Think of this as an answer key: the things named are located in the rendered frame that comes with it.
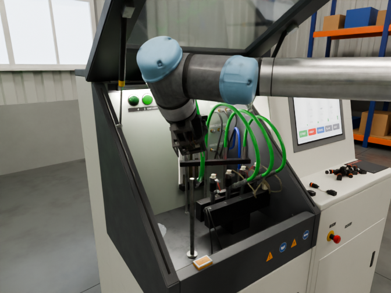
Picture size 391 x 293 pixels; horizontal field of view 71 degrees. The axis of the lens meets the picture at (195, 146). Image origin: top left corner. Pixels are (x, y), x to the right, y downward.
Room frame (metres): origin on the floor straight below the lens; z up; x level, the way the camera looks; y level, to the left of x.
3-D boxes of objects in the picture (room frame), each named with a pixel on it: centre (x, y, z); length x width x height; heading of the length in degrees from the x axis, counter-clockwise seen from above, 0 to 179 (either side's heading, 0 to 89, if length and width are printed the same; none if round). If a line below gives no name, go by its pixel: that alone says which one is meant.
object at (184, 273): (0.80, -0.20, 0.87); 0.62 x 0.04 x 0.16; 124
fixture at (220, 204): (1.06, -0.17, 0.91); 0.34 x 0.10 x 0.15; 124
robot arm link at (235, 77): (0.48, -0.05, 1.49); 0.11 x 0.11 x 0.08; 71
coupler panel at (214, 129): (1.35, -0.12, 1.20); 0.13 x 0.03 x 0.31; 124
